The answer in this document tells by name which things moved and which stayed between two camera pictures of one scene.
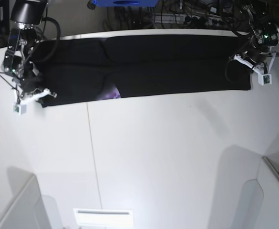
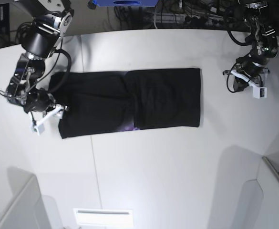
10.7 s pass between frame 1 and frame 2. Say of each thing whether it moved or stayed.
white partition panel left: stayed
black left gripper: moved
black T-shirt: moved
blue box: stayed
